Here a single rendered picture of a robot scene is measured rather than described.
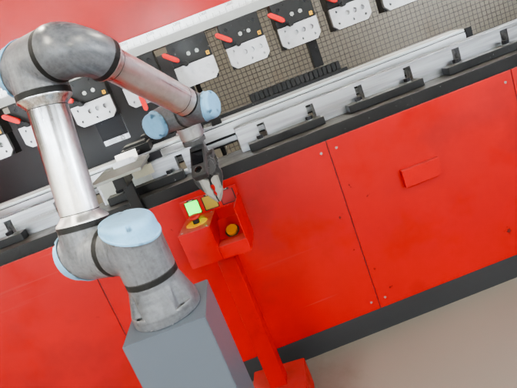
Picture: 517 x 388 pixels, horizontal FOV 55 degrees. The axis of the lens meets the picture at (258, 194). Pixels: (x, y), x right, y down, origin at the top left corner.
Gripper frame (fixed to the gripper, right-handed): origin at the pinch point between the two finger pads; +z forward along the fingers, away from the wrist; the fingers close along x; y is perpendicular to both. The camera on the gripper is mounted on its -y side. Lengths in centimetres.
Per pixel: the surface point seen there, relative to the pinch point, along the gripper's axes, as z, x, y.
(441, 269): 71, -66, 30
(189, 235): 6.2, 11.4, -5.7
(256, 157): 0.1, -12.8, 28.5
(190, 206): 3.0, 11.9, 9.8
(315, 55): -13, -50, 124
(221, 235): 12.6, 4.0, 1.0
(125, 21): -59, 14, 41
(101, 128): -28, 38, 37
